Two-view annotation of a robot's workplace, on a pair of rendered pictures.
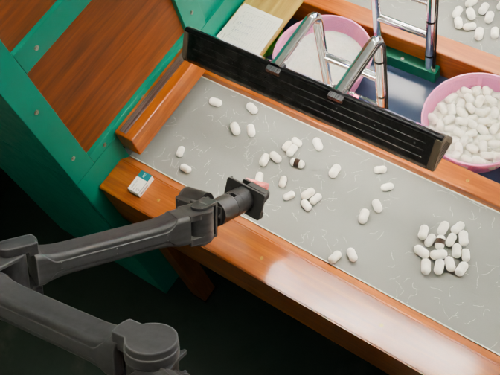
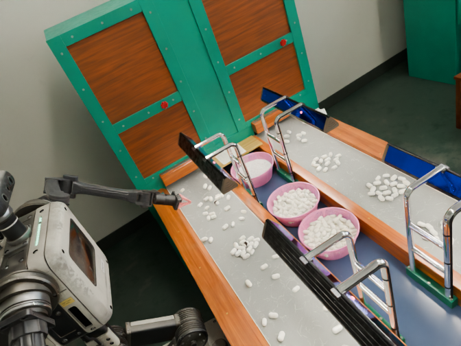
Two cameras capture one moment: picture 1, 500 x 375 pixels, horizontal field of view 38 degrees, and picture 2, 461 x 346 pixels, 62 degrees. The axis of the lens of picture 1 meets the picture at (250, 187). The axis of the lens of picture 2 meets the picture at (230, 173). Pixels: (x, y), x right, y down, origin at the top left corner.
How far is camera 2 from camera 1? 1.15 m
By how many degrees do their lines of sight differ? 31
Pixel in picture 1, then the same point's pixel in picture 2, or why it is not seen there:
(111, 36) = (162, 134)
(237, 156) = (199, 196)
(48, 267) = (76, 187)
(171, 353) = (59, 199)
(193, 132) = (191, 185)
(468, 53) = (306, 174)
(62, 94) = (134, 149)
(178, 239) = (130, 198)
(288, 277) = (182, 240)
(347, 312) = (191, 259)
